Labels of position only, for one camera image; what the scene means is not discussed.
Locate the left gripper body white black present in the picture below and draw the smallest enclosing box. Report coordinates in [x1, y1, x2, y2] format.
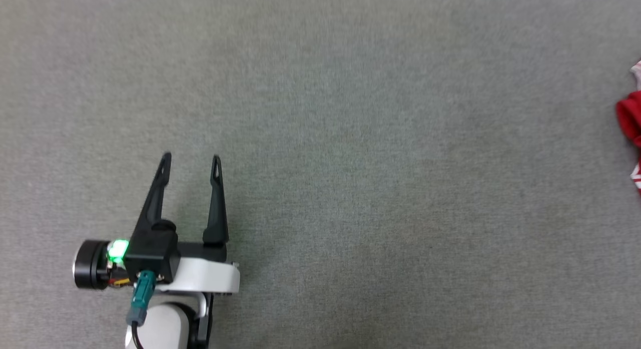
[72, 239, 240, 296]

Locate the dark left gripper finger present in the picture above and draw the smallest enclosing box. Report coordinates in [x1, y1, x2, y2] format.
[202, 155, 230, 247]
[132, 152, 174, 239]

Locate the red white basketball jersey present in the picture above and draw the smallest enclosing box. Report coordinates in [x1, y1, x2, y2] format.
[615, 59, 641, 195]

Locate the black cable teal connector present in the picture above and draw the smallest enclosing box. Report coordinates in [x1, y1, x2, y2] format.
[125, 270, 157, 349]

